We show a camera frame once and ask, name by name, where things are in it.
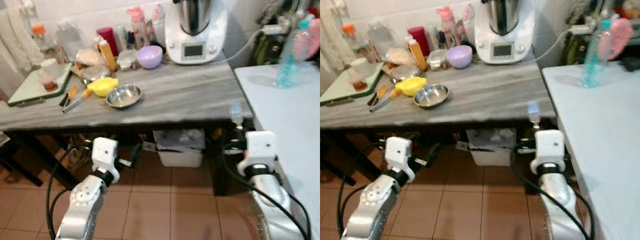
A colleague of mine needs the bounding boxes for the white power strip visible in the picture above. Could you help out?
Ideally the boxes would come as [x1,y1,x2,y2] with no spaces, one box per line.
[570,24,598,36]
[260,22,288,36]

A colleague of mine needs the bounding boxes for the orange sauce squeeze bottle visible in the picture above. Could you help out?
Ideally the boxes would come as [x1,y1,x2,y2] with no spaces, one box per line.
[407,39,429,72]
[97,39,118,73]

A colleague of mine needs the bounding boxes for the grey marble top table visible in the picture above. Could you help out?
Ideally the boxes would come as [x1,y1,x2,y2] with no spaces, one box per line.
[320,60,558,196]
[0,60,253,196]

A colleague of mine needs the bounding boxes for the white plastic bin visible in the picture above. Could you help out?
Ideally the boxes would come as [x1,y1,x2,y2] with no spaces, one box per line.
[466,128,518,167]
[152,129,206,168]

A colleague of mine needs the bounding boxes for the orange-handled kitchen tool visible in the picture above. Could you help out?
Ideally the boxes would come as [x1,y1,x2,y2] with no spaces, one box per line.
[372,84,388,107]
[65,85,79,108]

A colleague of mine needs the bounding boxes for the orange-lidded glass jar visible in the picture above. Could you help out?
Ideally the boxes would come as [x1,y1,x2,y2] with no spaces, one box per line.
[341,23,368,63]
[31,24,57,63]

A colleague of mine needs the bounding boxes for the maroon plastic tumbler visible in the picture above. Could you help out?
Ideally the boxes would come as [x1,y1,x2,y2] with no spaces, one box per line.
[407,26,431,57]
[96,27,120,57]

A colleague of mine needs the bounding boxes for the turquoise plastic water bottle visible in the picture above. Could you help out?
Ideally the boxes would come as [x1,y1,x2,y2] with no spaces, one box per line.
[274,19,312,89]
[579,19,613,89]

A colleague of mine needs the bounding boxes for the white mug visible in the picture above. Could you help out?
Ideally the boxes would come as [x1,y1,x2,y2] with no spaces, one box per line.
[350,57,373,81]
[41,58,62,81]

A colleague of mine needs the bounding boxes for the green plastic tray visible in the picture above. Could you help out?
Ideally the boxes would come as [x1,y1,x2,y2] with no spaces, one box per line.
[7,62,73,107]
[320,62,383,106]

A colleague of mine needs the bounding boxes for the white food processor steel jug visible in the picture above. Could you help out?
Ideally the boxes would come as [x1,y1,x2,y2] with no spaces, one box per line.
[164,0,228,65]
[474,0,536,65]

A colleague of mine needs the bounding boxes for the clear white-capped water jug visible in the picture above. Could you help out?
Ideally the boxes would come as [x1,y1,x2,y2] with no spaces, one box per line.
[56,21,83,61]
[367,21,396,60]

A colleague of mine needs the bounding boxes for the clear lidded food container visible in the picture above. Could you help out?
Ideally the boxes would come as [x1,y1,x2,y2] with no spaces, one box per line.
[426,48,448,71]
[116,49,138,72]

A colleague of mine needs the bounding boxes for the red white packet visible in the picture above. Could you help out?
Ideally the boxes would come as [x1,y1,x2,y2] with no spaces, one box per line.
[151,4,166,31]
[462,4,476,31]

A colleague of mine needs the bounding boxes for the pink-lidded water bottle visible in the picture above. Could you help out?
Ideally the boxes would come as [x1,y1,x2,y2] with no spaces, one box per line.
[126,6,151,50]
[436,6,461,49]

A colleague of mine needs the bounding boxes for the yellow plastic bowl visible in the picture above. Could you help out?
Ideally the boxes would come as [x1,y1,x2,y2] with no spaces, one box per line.
[396,76,428,97]
[86,77,120,98]

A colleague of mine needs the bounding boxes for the shallow steel bowl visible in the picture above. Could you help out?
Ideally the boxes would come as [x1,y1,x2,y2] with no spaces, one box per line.
[105,84,143,109]
[413,83,450,108]

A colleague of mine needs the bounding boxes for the clear bag of bread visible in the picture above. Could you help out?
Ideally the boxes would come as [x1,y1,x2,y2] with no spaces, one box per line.
[75,47,107,67]
[385,47,417,66]

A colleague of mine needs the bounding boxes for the pink oval paddle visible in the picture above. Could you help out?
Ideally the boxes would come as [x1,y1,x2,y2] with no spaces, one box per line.
[292,17,321,61]
[597,17,633,62]

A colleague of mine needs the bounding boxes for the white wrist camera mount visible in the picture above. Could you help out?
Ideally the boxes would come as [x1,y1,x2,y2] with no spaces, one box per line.
[530,130,567,175]
[236,131,278,176]
[385,136,416,183]
[91,137,121,183]

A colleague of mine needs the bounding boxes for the deep steel bowl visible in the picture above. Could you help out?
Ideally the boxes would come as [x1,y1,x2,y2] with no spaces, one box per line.
[390,64,423,83]
[80,65,112,84]

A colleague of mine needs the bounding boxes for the purple plastic bowl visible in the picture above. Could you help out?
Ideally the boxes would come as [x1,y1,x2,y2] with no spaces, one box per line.
[446,45,474,69]
[136,45,164,70]

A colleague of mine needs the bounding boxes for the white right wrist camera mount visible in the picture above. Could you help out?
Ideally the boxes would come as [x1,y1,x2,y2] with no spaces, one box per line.
[236,131,278,176]
[530,130,567,175]

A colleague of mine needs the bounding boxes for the yellow-handled metal utensil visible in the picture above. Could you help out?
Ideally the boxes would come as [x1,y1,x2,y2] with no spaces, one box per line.
[370,88,401,113]
[62,89,93,114]

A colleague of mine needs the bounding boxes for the dark green bag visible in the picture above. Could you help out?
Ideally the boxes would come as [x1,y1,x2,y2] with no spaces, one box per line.
[562,30,591,66]
[250,30,283,66]

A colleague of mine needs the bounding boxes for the white power cord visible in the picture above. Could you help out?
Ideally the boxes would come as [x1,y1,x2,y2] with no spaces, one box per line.
[200,27,281,66]
[510,25,591,65]

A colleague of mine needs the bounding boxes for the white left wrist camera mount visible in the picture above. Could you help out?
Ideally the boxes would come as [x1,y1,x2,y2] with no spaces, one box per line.
[91,137,121,183]
[385,136,416,183]

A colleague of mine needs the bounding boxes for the white table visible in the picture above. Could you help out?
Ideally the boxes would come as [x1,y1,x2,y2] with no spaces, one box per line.
[234,62,321,240]
[542,62,640,240]

